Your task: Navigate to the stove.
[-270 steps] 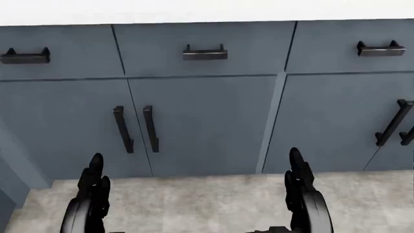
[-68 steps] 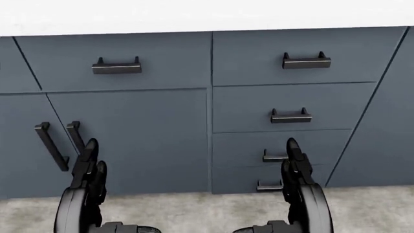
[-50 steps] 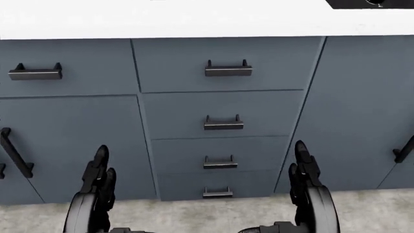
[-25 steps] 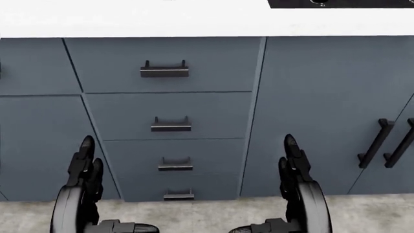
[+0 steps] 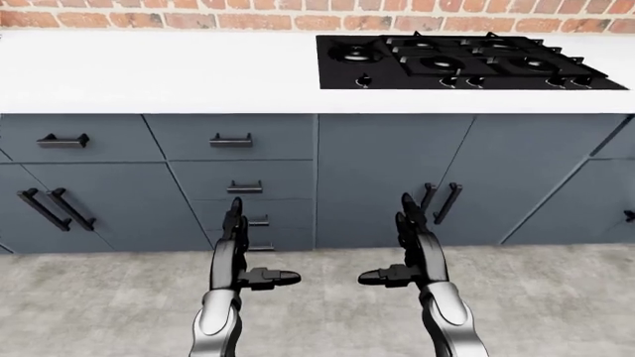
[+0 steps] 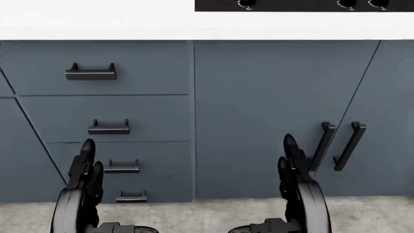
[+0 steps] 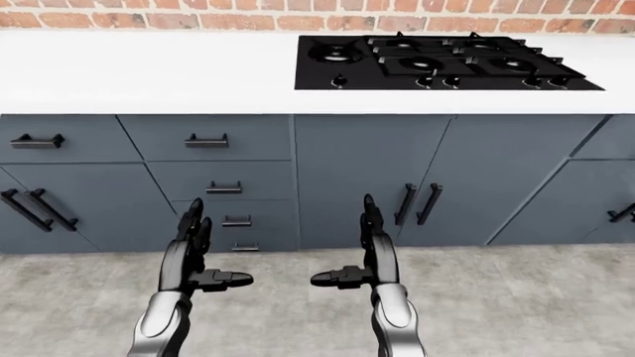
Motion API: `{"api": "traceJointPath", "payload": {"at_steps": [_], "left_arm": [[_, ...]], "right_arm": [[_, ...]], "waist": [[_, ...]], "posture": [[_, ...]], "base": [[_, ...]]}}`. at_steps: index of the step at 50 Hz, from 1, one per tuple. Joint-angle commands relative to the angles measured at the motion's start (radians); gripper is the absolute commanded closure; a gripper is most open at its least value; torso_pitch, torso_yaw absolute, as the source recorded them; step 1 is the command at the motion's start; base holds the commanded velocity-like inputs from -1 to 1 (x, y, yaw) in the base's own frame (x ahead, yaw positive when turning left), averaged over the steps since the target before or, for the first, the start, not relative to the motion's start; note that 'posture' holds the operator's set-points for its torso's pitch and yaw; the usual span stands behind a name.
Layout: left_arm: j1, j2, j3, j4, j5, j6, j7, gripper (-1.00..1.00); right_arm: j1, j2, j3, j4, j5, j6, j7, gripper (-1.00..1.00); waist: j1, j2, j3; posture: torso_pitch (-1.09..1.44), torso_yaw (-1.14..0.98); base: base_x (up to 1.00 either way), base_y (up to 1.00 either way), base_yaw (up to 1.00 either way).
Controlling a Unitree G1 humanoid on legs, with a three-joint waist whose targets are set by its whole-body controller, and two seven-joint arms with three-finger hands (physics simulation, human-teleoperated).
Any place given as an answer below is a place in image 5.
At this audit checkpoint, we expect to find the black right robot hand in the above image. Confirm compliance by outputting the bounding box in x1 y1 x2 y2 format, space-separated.
357 191 451 292

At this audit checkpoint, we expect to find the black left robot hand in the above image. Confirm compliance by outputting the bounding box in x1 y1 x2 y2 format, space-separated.
207 196 304 296

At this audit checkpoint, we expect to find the grey cabinet door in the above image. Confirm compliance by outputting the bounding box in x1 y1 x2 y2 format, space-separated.
0 162 52 256
504 155 635 246
436 113 629 247
317 113 478 250
21 161 213 254

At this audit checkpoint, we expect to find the wide grey drawer front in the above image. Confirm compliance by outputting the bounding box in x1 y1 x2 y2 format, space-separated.
0 113 169 164

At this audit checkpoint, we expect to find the black gas cooktop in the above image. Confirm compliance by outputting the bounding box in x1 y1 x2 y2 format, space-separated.
315 31 631 91

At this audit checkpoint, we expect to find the black cast iron grate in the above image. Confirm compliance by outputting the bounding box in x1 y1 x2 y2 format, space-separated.
384 31 499 78
460 31 611 80

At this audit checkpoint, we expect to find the large round gas burner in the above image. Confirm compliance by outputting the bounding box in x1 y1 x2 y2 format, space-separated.
328 38 386 66

